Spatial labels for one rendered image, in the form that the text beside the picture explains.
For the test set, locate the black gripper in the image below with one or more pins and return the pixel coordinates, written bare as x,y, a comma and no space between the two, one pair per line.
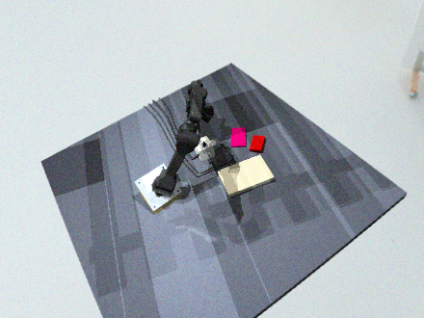
191,126

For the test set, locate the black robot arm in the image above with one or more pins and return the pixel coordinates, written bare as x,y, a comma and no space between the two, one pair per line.
186,141

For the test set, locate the pink flat rectangular pad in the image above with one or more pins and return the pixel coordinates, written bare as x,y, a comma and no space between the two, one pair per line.
238,137

